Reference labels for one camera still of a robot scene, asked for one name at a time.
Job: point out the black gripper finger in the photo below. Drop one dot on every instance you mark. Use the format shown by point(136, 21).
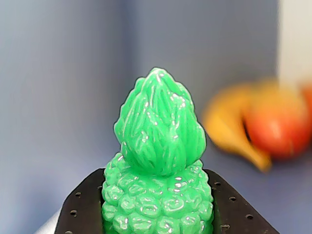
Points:
point(234, 214)
point(80, 209)

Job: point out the green toy pineapple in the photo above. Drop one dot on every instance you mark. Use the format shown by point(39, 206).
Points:
point(158, 146)

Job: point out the yellow toy banana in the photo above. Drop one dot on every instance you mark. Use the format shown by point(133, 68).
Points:
point(226, 126)

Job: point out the red toy apple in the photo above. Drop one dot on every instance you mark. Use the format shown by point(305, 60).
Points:
point(275, 126)

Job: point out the red toy fruit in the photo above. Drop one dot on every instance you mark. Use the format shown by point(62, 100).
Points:
point(308, 100)

